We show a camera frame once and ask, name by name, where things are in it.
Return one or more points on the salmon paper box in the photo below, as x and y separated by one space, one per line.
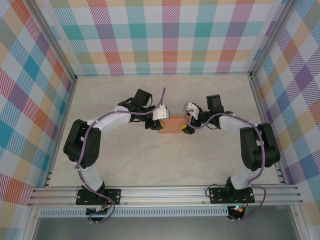
173 125

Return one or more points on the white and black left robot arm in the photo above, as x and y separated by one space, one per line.
82 147

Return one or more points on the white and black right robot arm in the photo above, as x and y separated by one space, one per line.
260 147

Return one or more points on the small black controller board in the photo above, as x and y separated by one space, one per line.
98 212
237 209

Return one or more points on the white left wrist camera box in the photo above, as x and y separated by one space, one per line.
161 113

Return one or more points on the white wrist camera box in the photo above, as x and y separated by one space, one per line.
161 113
191 107

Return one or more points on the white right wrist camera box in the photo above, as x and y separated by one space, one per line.
191 107

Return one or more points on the aluminium table side rail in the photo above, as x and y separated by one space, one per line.
262 112
65 112

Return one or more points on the long aluminium mounting rail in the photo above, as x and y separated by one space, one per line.
162 195

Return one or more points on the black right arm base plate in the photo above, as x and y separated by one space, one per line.
217 195

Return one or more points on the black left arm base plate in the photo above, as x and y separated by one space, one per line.
113 196

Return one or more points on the slanted aluminium frame post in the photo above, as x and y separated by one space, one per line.
53 40
271 37

